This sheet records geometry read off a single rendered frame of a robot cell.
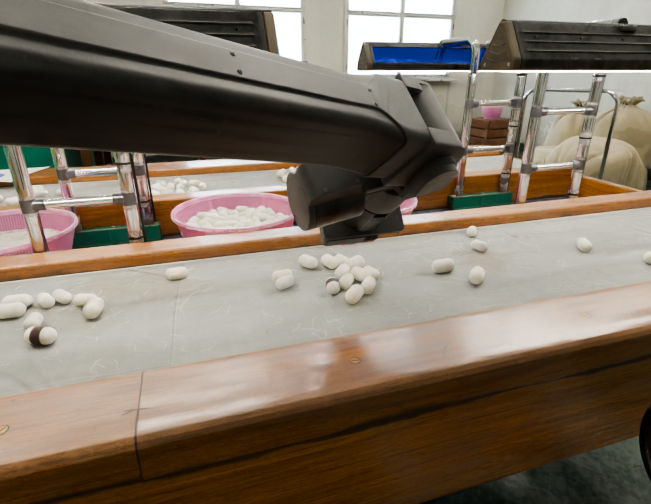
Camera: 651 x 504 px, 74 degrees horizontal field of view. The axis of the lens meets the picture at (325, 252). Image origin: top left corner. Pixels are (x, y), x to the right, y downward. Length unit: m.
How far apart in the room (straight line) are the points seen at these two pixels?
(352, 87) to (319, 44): 5.65
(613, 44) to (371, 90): 0.64
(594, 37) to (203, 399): 0.78
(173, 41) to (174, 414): 0.30
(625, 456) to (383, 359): 1.26
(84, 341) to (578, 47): 0.82
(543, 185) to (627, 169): 2.17
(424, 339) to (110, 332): 0.38
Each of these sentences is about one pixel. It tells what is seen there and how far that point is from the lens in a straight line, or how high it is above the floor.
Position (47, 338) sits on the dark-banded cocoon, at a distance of 0.61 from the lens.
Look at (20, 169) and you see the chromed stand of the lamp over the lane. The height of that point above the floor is 0.90.
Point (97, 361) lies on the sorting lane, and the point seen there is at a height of 0.74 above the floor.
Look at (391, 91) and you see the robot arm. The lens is 0.34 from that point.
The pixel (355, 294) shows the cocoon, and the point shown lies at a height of 0.76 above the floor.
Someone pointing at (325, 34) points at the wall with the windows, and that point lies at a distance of 5.98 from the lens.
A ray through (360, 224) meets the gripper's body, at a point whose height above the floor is 0.88.
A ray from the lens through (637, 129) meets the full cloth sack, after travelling 4.78.
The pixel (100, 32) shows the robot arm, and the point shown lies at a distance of 0.22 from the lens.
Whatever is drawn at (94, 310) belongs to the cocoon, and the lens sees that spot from 0.64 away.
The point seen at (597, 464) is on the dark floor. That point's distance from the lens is 1.59.
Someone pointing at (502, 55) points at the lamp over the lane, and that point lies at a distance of 0.78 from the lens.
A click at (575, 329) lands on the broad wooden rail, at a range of 0.58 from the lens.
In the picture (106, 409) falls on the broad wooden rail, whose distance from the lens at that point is 0.45.
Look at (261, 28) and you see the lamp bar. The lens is 0.62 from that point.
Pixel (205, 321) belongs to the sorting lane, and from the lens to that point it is 0.59.
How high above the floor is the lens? 1.04
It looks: 23 degrees down
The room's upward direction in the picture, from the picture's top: straight up
